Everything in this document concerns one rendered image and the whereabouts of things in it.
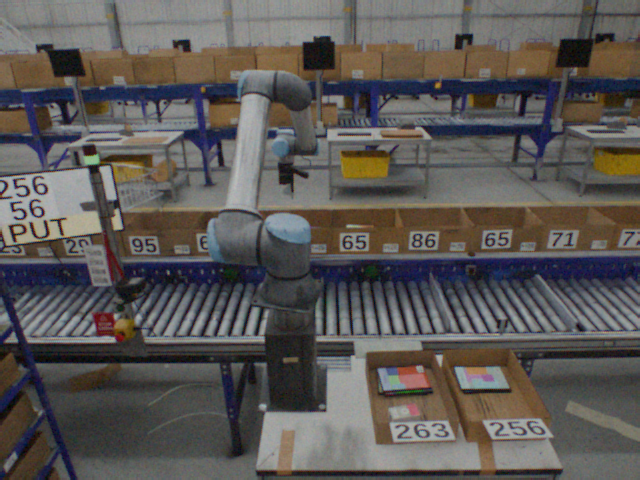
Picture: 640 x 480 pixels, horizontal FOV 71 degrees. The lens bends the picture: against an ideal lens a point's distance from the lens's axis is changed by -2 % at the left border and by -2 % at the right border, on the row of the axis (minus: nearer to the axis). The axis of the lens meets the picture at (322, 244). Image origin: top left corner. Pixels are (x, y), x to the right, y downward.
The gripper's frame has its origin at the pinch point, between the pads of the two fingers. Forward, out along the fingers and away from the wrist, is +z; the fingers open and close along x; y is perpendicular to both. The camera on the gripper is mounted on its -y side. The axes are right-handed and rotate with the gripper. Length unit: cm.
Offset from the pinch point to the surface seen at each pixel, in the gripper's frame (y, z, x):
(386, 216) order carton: -55, 22, -16
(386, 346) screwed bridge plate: -38, 45, 77
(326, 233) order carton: -16.8, 18.8, 9.7
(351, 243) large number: -30.5, 25.3, 11.0
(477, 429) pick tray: -59, 40, 132
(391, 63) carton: -142, -34, -435
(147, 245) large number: 84, 23, 3
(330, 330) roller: -14, 45, 63
